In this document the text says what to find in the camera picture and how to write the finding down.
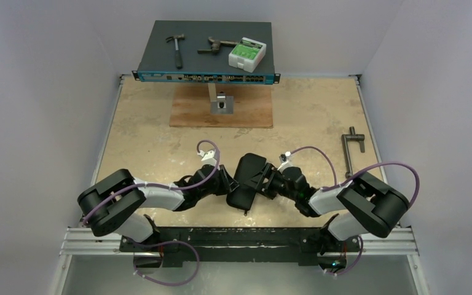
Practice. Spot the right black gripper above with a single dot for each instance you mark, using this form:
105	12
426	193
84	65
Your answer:
267	179

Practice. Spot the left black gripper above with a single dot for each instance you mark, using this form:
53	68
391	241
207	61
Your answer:
227	185

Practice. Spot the black zippered tool case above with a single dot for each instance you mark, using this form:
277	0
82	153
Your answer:
249	166

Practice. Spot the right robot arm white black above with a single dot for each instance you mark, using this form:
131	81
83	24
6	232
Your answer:
363	204

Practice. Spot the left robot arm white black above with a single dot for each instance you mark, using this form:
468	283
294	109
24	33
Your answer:
110	205

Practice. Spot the wooden board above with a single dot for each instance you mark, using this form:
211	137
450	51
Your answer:
192	106

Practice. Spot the claw hammer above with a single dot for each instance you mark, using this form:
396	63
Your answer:
178	56

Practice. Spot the white green plastic box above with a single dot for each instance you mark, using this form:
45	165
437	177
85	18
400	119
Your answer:
247	54

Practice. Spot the rusty metal clamp tool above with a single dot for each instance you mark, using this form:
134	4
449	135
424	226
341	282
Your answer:
215	46

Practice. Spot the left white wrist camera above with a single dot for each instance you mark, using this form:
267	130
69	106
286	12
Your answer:
209	157

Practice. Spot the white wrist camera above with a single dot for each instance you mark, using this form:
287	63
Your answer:
285	161
209	157

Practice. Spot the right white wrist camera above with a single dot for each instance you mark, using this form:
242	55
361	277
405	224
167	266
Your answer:
285	161

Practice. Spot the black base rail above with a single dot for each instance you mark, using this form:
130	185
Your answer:
305	246

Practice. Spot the metal stand bracket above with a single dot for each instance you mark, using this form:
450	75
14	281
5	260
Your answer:
220	103

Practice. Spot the network switch rack unit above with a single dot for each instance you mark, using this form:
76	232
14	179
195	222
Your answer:
158	61

